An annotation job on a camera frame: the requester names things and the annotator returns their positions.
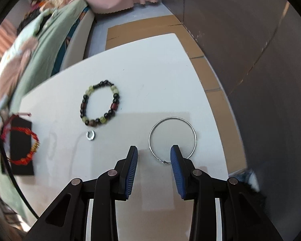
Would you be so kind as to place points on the black velvet pad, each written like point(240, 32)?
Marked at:
point(20, 145)

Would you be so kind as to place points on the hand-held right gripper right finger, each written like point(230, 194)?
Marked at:
point(176, 170)

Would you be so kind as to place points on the green bed sheet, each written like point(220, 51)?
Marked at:
point(55, 30)

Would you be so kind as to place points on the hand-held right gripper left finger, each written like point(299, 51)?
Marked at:
point(130, 170)

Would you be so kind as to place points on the pink floral blanket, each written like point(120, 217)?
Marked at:
point(12, 67)

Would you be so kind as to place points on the pale green quilt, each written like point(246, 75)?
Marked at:
point(25, 37)

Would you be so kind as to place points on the narrow pink curtain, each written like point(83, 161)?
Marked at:
point(0, 37)

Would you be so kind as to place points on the large silver hoop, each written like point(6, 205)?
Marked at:
point(173, 118)

